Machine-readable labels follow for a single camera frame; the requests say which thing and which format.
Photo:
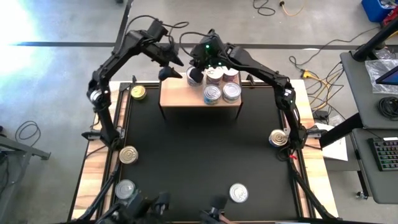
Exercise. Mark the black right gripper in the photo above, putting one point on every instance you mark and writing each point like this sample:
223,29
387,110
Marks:
213,46

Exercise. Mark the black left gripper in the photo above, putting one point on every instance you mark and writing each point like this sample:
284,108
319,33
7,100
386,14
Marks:
157,51

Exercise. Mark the dark blue sardine tin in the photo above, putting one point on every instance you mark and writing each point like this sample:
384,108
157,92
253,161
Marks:
189,81

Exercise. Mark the turquoise yellow tuna can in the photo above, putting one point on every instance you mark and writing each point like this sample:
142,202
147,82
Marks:
278,137
212,94

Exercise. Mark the red white round can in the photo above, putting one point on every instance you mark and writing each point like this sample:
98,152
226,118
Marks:
230,75

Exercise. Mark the white green round can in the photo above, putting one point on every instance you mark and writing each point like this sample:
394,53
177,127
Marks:
231,92

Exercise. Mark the teal fish-print can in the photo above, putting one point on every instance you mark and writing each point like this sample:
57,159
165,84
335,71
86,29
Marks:
238,193

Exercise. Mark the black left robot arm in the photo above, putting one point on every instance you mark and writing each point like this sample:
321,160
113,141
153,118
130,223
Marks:
115,59

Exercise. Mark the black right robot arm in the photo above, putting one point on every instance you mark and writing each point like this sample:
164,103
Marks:
258,70

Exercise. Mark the wooden shelf with black legs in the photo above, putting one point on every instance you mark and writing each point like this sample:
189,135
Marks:
174,93

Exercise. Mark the black table clamp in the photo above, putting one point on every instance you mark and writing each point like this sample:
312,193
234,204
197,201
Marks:
134,79
250,80

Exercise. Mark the yellow power plug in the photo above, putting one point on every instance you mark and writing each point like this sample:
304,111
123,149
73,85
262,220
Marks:
307,74

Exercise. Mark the black power brick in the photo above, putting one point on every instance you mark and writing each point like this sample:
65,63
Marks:
321,115

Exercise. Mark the black rig strut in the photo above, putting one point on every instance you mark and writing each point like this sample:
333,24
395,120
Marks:
308,196
102,193

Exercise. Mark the black desk leg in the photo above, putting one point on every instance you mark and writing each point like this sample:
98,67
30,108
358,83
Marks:
342,129

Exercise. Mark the white paper sheet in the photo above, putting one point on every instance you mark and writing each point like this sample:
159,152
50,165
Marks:
335,149

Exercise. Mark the grey desk top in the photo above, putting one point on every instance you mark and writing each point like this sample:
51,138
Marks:
367,180
357,93

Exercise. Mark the grey metal stand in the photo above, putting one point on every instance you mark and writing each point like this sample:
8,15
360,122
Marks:
18,146

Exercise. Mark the clear plastic bag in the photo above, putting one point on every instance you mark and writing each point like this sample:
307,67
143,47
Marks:
373,70

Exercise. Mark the black monitor pole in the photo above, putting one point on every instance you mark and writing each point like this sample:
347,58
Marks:
373,43

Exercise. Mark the blue plastic bin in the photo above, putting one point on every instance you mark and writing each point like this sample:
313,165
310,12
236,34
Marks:
373,9

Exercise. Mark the blue-screen tablet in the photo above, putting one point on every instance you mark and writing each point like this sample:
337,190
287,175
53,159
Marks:
390,76

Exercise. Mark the desk caster wheel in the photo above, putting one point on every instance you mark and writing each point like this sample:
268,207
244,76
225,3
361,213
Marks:
362,195

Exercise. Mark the backlit black keyboard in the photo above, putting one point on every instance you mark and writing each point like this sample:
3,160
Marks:
385,154

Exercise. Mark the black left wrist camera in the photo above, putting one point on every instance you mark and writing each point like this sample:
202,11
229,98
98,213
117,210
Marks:
157,29

